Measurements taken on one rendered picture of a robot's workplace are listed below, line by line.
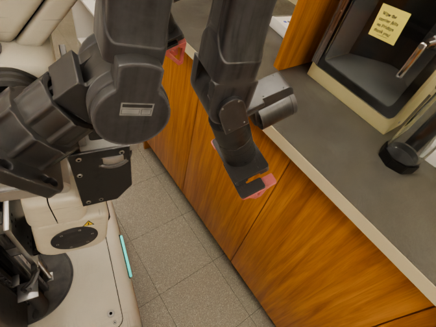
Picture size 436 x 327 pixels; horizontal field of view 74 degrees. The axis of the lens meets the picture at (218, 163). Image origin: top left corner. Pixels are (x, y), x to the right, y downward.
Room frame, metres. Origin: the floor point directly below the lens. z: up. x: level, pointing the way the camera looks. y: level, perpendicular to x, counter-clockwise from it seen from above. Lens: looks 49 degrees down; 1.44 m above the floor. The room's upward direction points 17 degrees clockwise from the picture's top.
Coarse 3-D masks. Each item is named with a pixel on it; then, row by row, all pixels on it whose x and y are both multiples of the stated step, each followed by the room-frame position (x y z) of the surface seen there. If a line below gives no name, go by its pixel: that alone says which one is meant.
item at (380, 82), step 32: (352, 0) 0.91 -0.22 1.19; (384, 0) 0.85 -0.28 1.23; (416, 0) 0.81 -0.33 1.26; (352, 32) 0.87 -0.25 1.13; (416, 32) 0.78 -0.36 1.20; (320, 64) 0.90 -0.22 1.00; (352, 64) 0.84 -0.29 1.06; (384, 64) 0.79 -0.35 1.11; (416, 64) 0.75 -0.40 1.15; (384, 96) 0.76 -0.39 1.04
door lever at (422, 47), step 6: (426, 42) 0.73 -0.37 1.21; (432, 42) 0.74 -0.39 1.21; (420, 48) 0.71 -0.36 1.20; (426, 48) 0.75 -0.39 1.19; (432, 48) 0.74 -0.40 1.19; (414, 54) 0.71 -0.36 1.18; (420, 54) 0.71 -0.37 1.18; (408, 60) 0.71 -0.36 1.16; (414, 60) 0.71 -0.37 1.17; (402, 66) 0.72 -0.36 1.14; (408, 66) 0.71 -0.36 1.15; (402, 72) 0.71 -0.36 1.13
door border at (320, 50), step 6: (342, 0) 0.92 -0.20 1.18; (348, 0) 0.91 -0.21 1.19; (342, 6) 0.92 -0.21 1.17; (336, 12) 0.92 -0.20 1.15; (342, 12) 0.91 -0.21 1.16; (336, 18) 0.92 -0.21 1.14; (336, 24) 0.91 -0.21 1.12; (330, 30) 0.92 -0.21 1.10; (324, 36) 0.92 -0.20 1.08; (330, 36) 0.91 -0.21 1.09; (324, 42) 0.92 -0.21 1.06; (318, 48) 0.92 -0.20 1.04; (324, 48) 0.91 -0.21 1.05; (318, 54) 0.92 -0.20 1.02; (318, 60) 0.91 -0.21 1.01
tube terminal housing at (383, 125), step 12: (312, 72) 0.92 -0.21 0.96; (324, 72) 0.90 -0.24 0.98; (324, 84) 0.88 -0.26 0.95; (336, 84) 0.86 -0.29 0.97; (432, 84) 0.76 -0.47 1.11; (336, 96) 0.85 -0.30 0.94; (348, 96) 0.82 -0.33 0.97; (420, 96) 0.75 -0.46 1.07; (360, 108) 0.79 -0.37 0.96; (408, 108) 0.74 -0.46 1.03; (372, 120) 0.76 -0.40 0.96; (384, 120) 0.74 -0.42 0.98; (396, 120) 0.73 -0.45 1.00; (384, 132) 0.72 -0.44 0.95
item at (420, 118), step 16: (432, 96) 0.64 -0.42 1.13; (416, 112) 0.65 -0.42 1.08; (432, 112) 0.60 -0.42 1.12; (416, 128) 0.61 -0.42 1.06; (432, 128) 0.59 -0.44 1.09; (400, 144) 0.61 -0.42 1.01; (416, 144) 0.59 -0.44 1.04; (432, 144) 0.58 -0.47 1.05; (400, 160) 0.59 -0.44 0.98; (416, 160) 0.58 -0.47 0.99
